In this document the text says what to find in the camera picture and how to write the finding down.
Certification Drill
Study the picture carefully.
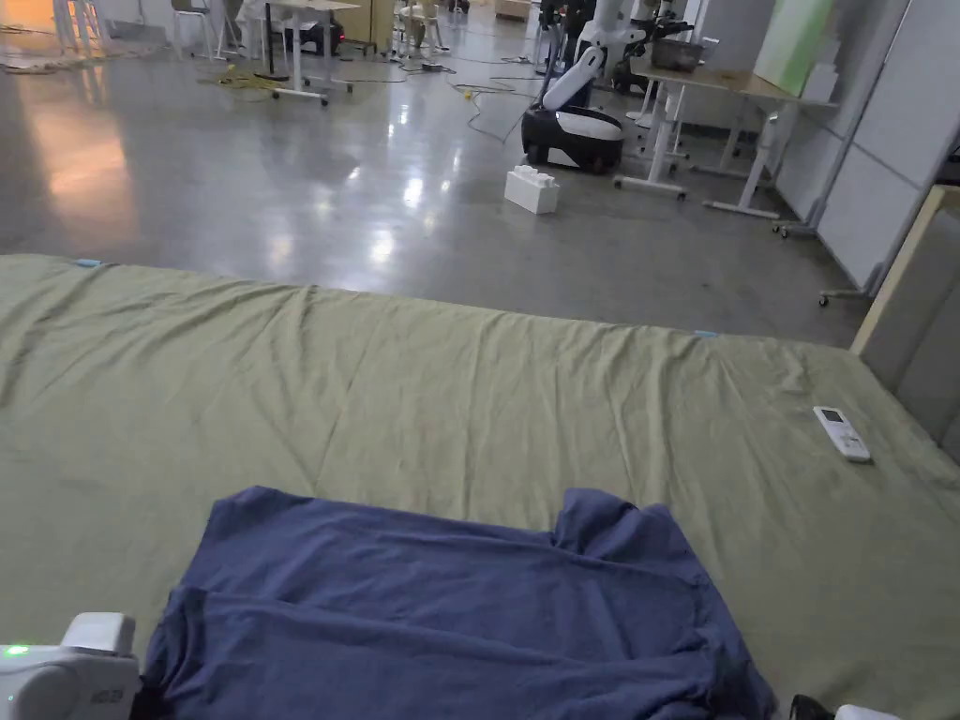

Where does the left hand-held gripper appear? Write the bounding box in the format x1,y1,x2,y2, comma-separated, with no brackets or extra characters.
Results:
0,611,143,720

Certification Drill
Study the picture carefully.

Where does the white chair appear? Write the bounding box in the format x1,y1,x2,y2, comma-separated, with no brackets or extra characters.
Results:
169,0,246,63

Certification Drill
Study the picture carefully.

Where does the wooden desk with white legs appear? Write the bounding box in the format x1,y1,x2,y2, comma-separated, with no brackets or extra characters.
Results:
613,56,841,220

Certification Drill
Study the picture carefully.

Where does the white toy brick block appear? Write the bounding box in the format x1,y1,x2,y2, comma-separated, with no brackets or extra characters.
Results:
503,166,563,218

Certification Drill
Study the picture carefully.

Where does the white desk on castors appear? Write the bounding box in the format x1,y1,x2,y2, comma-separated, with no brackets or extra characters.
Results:
251,0,365,108

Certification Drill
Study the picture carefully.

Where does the dark blue shirt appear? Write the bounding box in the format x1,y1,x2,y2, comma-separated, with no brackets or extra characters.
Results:
139,486,778,720

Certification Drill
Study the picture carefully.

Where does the grey padded headboard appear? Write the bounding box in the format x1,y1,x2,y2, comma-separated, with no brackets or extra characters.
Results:
850,184,960,451

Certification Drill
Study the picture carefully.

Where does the yellow cable on floor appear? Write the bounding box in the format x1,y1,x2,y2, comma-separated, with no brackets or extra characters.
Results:
196,63,280,102

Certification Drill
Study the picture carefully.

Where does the bed with pale green sheet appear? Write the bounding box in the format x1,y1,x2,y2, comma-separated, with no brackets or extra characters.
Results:
0,253,960,720

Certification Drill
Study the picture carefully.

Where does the black floor box with red light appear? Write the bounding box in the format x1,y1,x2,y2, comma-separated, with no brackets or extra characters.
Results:
283,21,348,55

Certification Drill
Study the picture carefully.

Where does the white and black wheeled robot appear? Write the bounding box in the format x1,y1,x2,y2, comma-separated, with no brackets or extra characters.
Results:
520,0,696,175

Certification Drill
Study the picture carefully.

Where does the white remote control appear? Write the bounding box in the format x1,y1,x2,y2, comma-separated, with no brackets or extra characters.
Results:
813,404,875,465

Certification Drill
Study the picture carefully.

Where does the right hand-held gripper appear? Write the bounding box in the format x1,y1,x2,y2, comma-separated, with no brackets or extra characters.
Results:
790,694,875,720

